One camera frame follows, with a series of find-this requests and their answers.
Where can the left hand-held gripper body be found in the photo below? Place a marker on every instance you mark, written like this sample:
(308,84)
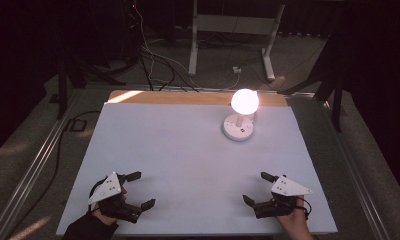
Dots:
(106,190)

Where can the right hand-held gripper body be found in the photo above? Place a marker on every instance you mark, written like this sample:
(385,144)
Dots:
(288,188)

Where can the person's left hand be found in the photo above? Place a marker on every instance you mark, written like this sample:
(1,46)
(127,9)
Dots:
(104,219)

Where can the person's right hand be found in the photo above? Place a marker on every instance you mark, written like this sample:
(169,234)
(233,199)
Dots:
(296,218)

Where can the white table sheet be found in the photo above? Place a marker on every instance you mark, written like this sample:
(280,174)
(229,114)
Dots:
(188,160)

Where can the white globe table lamp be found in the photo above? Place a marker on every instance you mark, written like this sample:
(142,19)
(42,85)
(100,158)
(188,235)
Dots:
(244,103)

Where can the black stand legs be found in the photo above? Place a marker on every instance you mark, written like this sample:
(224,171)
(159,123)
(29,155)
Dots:
(63,83)
(336,100)

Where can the white plug adapter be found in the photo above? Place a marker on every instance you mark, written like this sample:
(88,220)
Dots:
(237,70)

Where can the white metal stand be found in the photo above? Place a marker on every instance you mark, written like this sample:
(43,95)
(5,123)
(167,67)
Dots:
(234,25)

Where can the aluminium floor rail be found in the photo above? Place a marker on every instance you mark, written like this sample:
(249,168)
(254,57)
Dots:
(358,173)
(31,170)

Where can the black rectangular floor bracket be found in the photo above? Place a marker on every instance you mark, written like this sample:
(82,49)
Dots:
(76,125)

